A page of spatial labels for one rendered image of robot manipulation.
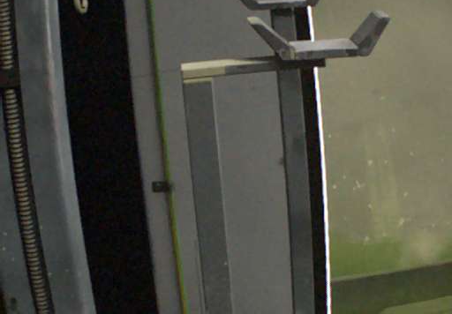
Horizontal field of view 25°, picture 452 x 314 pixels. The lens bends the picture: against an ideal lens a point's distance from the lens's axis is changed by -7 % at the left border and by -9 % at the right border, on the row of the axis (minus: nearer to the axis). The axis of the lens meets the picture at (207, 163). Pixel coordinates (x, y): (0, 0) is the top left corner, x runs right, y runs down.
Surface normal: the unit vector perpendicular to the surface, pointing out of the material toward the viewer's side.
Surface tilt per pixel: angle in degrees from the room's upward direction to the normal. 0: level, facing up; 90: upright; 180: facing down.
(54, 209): 90
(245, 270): 90
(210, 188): 90
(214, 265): 90
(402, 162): 57
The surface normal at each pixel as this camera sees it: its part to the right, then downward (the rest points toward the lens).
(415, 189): -0.01, -0.29
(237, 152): 0.05, 0.28
